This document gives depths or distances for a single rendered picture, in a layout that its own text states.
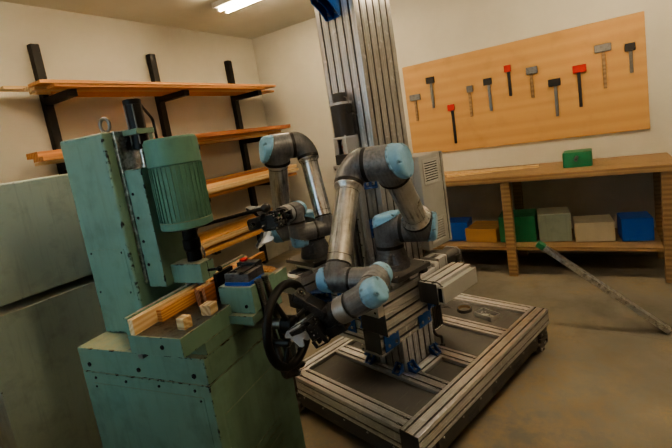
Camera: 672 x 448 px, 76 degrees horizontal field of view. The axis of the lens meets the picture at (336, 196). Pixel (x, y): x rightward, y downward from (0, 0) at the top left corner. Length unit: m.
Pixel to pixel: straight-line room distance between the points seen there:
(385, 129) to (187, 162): 0.91
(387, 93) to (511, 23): 2.47
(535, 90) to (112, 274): 3.59
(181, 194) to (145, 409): 0.73
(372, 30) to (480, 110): 2.46
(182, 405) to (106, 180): 0.78
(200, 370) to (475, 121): 3.50
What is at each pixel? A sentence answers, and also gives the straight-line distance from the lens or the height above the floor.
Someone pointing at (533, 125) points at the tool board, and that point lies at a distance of 4.25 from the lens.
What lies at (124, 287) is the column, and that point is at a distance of 1.71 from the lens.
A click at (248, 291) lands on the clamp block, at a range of 1.42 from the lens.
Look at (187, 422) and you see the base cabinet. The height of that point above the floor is 0.58.
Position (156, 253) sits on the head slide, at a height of 1.09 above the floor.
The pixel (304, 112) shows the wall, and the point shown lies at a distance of 5.19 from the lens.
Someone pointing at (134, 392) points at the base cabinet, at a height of 0.65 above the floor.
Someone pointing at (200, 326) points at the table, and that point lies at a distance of 1.39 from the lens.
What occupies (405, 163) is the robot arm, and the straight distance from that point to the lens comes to 1.36.
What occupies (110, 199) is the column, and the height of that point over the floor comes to 1.30.
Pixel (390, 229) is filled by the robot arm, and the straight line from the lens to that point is 1.71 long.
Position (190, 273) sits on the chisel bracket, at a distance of 1.58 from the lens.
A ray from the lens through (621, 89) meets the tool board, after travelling 4.21.
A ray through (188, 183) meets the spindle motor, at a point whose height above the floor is 1.31.
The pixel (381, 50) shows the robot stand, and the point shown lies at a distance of 2.04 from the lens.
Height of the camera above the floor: 1.39
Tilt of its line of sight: 8 degrees down
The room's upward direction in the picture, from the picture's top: 9 degrees counter-clockwise
